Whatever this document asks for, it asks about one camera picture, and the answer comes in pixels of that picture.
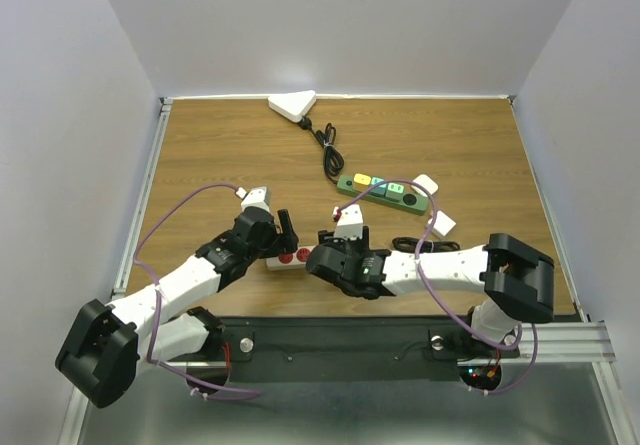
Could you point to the yellow plug adapter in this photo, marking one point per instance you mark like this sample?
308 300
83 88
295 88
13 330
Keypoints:
361 182

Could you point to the teal plug adapter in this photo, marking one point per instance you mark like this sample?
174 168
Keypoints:
377 185

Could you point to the white red power strip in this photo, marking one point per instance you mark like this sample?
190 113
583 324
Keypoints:
290 261

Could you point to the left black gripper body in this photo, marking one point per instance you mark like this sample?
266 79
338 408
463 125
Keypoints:
271 245

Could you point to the green power strip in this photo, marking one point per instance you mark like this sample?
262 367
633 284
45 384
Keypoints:
411 202

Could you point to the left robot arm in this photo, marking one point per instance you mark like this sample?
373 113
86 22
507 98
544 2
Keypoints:
102 351

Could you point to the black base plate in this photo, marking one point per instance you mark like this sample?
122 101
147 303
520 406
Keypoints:
248 352

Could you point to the white rounded charger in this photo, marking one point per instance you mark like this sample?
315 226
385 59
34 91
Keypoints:
424 185

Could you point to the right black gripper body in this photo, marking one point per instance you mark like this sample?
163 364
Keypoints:
354 248

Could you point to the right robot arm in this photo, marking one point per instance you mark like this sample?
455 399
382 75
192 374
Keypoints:
517 279

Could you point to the green plug adapter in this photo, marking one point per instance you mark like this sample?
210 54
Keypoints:
395 191

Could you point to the white triangular adapter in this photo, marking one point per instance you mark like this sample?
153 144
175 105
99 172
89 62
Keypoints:
292 106

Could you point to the white square charger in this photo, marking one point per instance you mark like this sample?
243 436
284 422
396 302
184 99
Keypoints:
442 226

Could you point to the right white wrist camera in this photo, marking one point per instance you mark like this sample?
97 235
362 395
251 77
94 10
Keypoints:
349 223

